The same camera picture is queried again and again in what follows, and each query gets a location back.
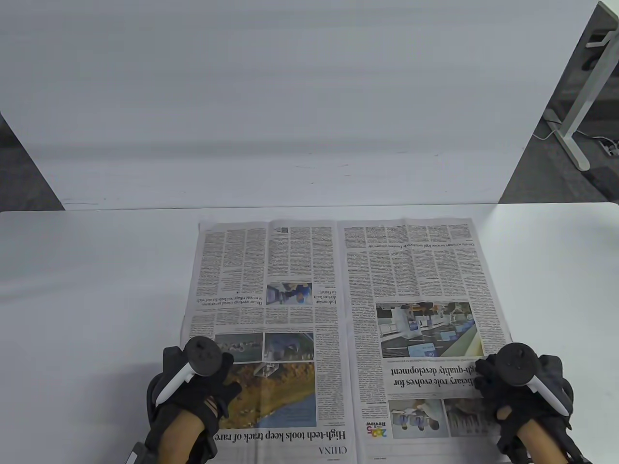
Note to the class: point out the printed newspaper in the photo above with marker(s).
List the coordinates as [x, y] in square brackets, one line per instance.
[338, 290]

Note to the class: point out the black and white controller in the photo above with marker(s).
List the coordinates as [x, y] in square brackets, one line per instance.
[203, 355]
[517, 362]

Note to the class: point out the person's right forearm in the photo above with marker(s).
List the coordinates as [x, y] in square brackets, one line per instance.
[544, 444]

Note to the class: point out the person's left hand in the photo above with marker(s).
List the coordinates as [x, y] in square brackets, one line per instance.
[213, 386]

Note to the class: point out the white desk leg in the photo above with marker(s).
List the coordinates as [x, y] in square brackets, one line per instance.
[585, 96]

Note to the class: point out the person's left forearm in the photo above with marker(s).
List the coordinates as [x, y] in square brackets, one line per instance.
[181, 440]

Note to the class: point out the white backdrop board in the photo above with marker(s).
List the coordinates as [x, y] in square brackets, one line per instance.
[290, 96]

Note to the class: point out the person's right hand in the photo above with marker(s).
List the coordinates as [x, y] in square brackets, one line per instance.
[512, 401]

